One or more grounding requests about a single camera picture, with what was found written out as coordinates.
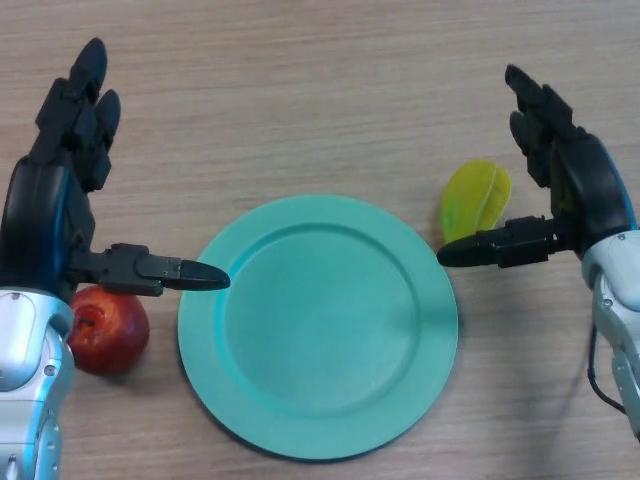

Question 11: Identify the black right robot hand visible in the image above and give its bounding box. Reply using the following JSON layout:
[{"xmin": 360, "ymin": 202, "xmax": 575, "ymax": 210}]
[{"xmin": 437, "ymin": 63, "xmax": 632, "ymax": 270}]

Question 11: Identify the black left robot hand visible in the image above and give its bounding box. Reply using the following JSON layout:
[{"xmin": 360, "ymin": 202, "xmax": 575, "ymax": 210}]
[{"xmin": 0, "ymin": 38, "xmax": 231, "ymax": 304}]

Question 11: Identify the yellow green starfruit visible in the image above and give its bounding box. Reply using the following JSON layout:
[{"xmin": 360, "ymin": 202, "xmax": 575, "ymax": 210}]
[{"xmin": 439, "ymin": 158, "xmax": 512, "ymax": 247}]

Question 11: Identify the teal green round plate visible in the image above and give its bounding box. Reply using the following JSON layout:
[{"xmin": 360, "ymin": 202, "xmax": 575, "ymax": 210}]
[{"xmin": 177, "ymin": 194, "xmax": 460, "ymax": 461}]

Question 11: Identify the red apple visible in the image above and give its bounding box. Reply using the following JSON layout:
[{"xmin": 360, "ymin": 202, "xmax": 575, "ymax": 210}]
[{"xmin": 67, "ymin": 284, "xmax": 151, "ymax": 376}]

